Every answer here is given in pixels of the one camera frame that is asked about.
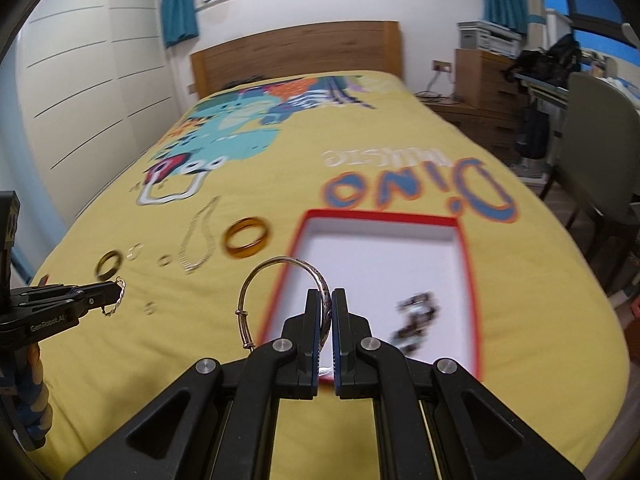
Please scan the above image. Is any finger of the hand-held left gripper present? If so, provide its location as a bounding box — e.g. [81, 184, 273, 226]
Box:
[12, 280, 122, 307]
[64, 289, 121, 319]

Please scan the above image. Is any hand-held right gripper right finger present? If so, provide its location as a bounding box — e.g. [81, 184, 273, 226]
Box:
[332, 287, 587, 480]

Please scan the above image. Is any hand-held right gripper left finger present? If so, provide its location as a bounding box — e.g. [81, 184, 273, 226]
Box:
[64, 287, 324, 480]

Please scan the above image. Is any thin silver bracelet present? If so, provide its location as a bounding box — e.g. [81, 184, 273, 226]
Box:
[102, 277, 127, 317]

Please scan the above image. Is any brown bangle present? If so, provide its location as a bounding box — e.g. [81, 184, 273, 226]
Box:
[95, 251, 124, 280]

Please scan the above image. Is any silver bangle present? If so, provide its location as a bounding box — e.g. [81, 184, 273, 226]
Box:
[236, 256, 335, 352]

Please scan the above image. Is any red jewelry box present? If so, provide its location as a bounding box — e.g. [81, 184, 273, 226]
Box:
[257, 208, 488, 387]

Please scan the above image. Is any silver necklace chain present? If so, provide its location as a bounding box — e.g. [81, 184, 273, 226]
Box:
[179, 196, 221, 274]

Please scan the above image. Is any amber bangle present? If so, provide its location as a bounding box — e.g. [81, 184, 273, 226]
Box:
[221, 217, 274, 260]

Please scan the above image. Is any dark beaded jewelry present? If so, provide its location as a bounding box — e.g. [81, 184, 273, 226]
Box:
[392, 291, 444, 354]

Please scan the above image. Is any yellow printed blanket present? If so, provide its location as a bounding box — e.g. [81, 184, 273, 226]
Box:
[30, 70, 632, 480]

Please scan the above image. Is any white wardrobe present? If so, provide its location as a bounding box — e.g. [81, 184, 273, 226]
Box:
[14, 0, 197, 233]

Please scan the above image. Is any dark blue hanging bag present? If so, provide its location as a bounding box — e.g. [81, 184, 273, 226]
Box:
[515, 96, 552, 161]

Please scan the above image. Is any wooden headboard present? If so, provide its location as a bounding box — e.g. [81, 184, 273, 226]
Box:
[190, 21, 405, 100]

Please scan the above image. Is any wooden dresser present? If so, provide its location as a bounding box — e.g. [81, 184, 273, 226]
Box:
[453, 48, 527, 111]

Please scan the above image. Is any grey chair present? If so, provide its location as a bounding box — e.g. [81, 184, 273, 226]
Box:
[546, 72, 640, 301]

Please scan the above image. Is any white printer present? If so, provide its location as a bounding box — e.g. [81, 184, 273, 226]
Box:
[458, 20, 522, 59]

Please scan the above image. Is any black bag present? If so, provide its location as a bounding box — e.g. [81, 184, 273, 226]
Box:
[511, 34, 584, 87]

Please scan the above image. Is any black cable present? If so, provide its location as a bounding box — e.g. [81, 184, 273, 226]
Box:
[414, 70, 457, 102]

